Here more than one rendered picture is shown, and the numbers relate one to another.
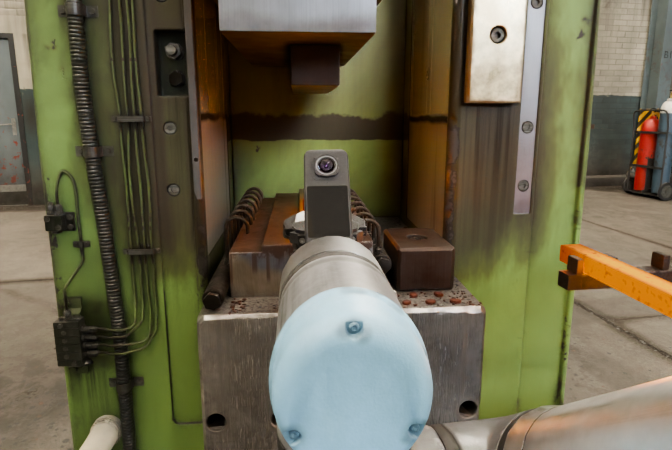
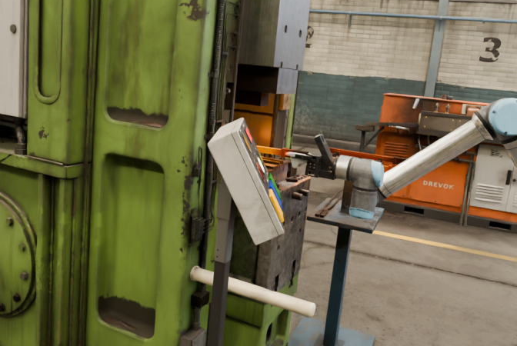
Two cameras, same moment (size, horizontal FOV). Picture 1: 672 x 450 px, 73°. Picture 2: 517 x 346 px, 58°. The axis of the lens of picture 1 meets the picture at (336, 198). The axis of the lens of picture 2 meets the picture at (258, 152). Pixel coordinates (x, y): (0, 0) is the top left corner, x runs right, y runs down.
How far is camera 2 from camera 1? 169 cm
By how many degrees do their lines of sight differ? 60
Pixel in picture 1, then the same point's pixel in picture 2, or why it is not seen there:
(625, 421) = (402, 168)
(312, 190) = (324, 145)
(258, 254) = (272, 170)
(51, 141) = (198, 133)
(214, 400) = not seen: hidden behind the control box
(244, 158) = not seen: hidden behind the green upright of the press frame
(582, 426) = (395, 171)
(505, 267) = not seen: hidden behind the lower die
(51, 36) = (205, 85)
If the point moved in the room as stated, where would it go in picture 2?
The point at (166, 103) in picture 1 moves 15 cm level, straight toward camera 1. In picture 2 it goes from (225, 113) to (266, 118)
